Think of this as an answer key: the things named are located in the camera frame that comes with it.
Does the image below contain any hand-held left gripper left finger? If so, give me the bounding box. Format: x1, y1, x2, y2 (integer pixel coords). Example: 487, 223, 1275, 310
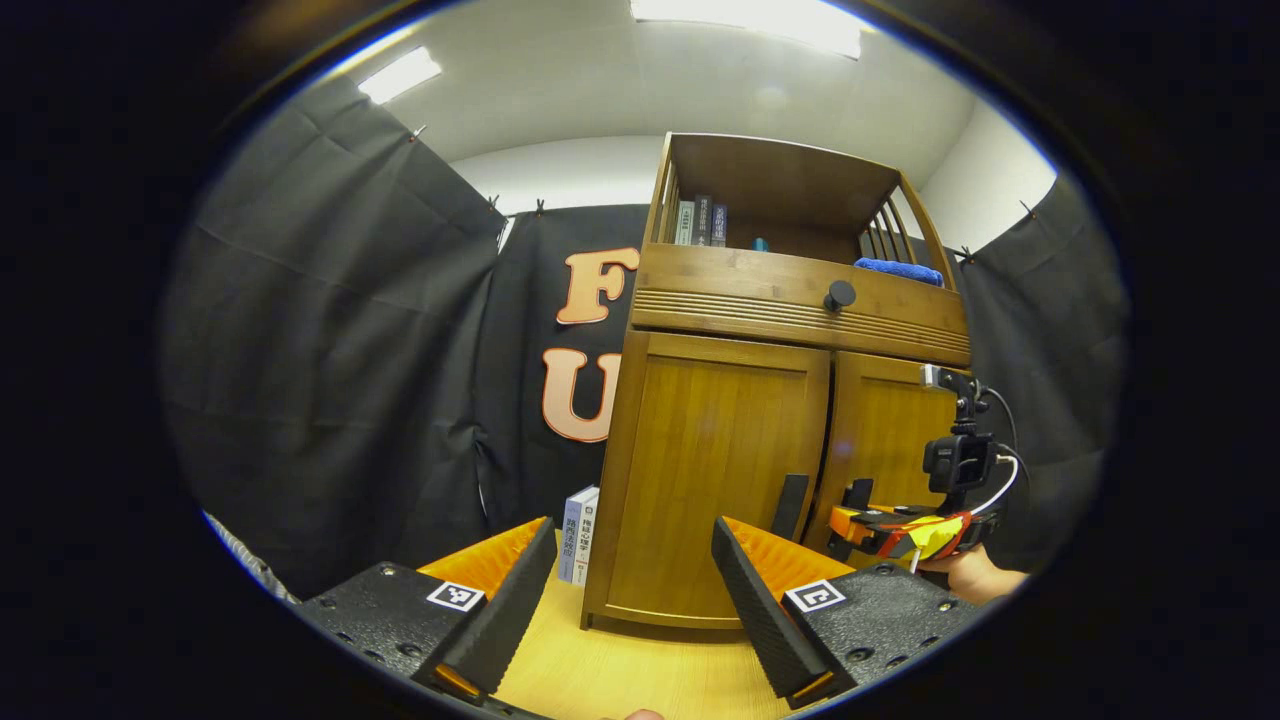
295, 516, 558, 706

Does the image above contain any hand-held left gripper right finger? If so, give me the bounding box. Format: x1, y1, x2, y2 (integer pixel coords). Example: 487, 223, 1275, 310
711, 516, 991, 709

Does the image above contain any wooden shoe cabinet door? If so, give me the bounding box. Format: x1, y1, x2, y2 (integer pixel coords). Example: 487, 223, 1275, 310
805, 350, 961, 561
585, 330, 831, 631

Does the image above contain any wooden double-door shoe cabinet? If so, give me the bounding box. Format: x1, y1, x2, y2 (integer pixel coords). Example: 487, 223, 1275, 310
581, 132, 973, 633

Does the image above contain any grey cover book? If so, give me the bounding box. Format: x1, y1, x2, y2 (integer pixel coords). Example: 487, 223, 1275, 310
557, 487, 586, 584

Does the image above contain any white cover book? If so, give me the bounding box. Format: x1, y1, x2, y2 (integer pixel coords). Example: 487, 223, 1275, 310
573, 487, 601, 588

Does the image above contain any blue towel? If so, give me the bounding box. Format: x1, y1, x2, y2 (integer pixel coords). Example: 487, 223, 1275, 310
854, 257, 945, 288

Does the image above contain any grey striped cloth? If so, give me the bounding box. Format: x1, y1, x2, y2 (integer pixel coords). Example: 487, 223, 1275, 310
205, 514, 298, 603

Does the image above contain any wooden ribbed drawer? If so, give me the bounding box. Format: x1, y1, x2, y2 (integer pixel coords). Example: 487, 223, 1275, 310
630, 243, 971, 367

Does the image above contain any long ceiling light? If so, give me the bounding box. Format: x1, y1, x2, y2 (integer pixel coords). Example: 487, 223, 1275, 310
358, 46, 443, 105

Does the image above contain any white cable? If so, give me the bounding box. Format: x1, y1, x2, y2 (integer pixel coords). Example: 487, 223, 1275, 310
965, 455, 1021, 517

